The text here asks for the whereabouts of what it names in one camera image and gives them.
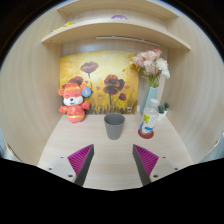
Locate red orange plush toy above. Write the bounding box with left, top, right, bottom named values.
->
left=58, top=83, right=91, bottom=124

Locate yellow object on shelf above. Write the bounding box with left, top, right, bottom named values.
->
left=52, top=21, right=75, bottom=32

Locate wooden shelf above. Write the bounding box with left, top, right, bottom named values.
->
left=58, top=0, right=177, bottom=20
left=42, top=20, right=191, bottom=50

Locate clear plastic water bottle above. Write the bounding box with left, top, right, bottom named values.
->
left=140, top=99, right=158, bottom=135

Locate purple object on shelf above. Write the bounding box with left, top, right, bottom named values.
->
left=111, top=15, right=128, bottom=20

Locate round red coaster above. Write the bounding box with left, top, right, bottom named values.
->
left=138, top=129, right=154, bottom=139

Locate lower wooden shelf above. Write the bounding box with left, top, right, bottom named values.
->
left=42, top=20, right=191, bottom=50

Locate teal geometric vase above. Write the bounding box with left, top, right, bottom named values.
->
left=140, top=86, right=157, bottom=113

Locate yellow poppy flower painting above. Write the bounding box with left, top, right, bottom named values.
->
left=60, top=50, right=139, bottom=114

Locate upper wooden shelf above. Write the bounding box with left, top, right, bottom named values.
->
left=58, top=0, right=177, bottom=20

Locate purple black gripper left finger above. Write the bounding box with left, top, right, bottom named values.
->
left=46, top=143, right=95, bottom=187

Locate grey plastic cup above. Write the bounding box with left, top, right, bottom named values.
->
left=104, top=113, right=125, bottom=140

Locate small potted succulent plant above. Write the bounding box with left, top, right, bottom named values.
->
left=157, top=102, right=170, bottom=121

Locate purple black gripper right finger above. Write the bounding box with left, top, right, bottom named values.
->
left=132, top=143, right=181, bottom=187

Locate pink white flower bouquet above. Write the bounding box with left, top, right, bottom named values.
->
left=130, top=48, right=170, bottom=88

